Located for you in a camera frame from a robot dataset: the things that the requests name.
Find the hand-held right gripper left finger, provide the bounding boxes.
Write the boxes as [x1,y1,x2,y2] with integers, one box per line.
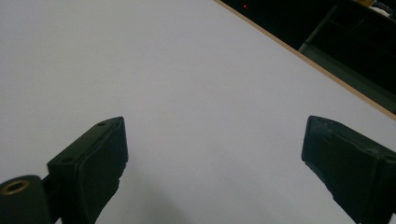
[46,116,129,224]

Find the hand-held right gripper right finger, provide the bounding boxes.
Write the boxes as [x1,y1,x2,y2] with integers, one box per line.
[301,115,396,224]

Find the white metal stand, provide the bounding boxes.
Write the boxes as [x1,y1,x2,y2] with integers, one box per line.
[298,4,396,115]

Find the wooden table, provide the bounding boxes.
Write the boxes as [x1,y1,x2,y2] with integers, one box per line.
[213,0,396,121]

